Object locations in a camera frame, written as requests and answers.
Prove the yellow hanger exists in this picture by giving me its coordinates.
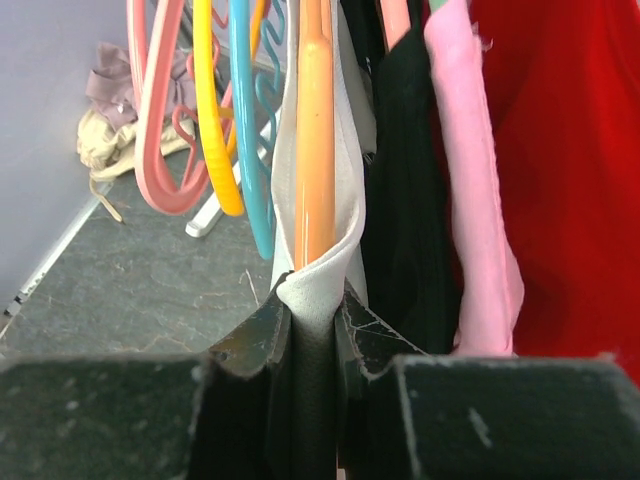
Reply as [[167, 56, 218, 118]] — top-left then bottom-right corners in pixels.
[[193, 1, 247, 217]]

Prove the pink wavy hanger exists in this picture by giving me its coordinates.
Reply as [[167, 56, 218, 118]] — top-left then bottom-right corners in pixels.
[[126, 1, 244, 216]]

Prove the beige crumpled cloth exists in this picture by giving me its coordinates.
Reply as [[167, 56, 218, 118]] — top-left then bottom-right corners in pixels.
[[76, 110, 195, 223]]

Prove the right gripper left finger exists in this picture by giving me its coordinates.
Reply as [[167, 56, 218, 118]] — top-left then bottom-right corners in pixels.
[[1, 294, 291, 480]]

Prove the white clothes rack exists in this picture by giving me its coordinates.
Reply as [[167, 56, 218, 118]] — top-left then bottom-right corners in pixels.
[[185, 107, 281, 238]]

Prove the orange wavy hanger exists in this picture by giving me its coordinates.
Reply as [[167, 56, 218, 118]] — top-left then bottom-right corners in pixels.
[[294, 0, 335, 270]]

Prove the black t shirt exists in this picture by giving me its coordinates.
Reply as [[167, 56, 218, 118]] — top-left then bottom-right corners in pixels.
[[341, 1, 461, 354]]

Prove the pink t shirt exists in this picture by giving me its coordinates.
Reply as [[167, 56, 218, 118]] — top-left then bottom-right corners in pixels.
[[423, 1, 524, 356]]

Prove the mauve crumpled cloth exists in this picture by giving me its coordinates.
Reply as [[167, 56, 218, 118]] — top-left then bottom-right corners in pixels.
[[85, 42, 196, 130]]

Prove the salmon hanger holding shirt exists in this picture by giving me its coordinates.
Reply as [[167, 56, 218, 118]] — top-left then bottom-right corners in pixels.
[[379, 0, 411, 50]]

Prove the blue hanger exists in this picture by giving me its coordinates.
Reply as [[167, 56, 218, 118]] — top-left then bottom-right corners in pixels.
[[229, 1, 286, 260]]

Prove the red t shirt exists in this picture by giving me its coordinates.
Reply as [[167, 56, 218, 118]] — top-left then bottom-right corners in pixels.
[[465, 0, 639, 378]]

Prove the white t shirt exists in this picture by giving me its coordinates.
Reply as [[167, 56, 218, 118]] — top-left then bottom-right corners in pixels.
[[271, 1, 376, 344]]

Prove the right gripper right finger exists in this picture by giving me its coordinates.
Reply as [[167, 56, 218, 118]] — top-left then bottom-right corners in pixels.
[[334, 289, 639, 479]]

